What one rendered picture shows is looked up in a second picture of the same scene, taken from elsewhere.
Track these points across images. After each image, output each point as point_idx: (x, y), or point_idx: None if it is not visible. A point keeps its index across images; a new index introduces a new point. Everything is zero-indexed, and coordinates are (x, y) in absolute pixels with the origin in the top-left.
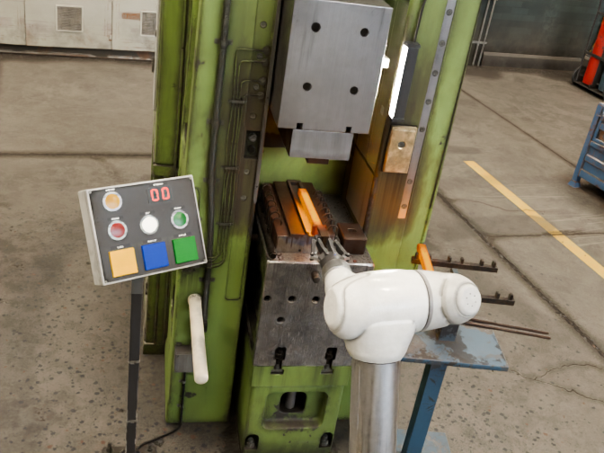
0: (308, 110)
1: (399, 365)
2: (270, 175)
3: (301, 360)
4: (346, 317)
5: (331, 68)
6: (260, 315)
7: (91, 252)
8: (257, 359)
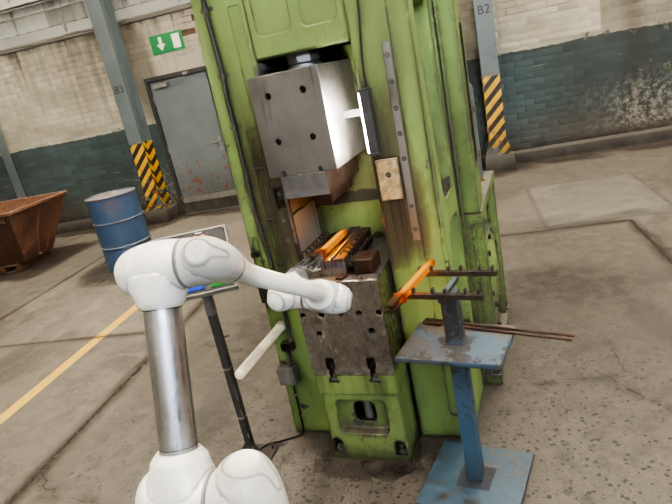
0: (286, 159)
1: (168, 313)
2: (343, 227)
3: (349, 370)
4: (115, 275)
5: (289, 124)
6: (303, 330)
7: None
8: (314, 368)
